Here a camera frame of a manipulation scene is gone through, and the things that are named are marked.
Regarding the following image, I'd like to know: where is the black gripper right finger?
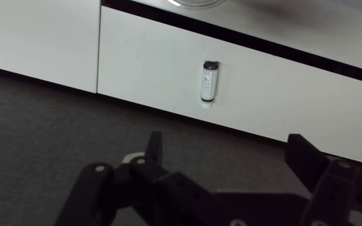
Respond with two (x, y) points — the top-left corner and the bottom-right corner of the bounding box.
(284, 135), (362, 226)

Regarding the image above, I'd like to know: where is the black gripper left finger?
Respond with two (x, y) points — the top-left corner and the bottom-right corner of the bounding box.
(54, 130), (178, 226)

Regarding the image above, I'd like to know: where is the white bottle black cap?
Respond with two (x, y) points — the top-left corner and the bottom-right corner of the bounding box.
(200, 61), (220, 109)

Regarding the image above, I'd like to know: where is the clear glass bowl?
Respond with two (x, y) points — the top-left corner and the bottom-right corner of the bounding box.
(167, 0), (225, 9)

